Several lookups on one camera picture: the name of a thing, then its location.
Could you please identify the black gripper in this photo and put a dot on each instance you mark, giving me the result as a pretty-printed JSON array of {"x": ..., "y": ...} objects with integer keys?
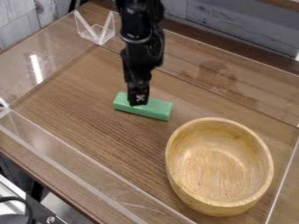
[{"x": 142, "y": 56}]

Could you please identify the green rectangular block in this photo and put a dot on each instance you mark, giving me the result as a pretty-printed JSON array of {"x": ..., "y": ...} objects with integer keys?
[{"x": 156, "y": 109}]

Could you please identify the clear acrylic corner bracket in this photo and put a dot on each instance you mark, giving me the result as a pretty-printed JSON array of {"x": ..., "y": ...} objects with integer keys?
[{"x": 100, "y": 34}]

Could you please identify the black metal bracket with screw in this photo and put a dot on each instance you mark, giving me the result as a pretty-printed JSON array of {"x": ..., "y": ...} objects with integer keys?
[{"x": 45, "y": 216}]

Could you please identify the clear acrylic tray wall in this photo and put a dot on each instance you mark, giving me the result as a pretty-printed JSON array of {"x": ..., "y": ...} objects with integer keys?
[{"x": 100, "y": 156}]

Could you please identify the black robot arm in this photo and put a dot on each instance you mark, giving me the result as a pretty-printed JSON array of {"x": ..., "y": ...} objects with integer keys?
[{"x": 141, "y": 16}]

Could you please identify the light wooden bowl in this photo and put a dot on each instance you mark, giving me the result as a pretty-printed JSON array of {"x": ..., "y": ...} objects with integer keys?
[{"x": 220, "y": 166}]

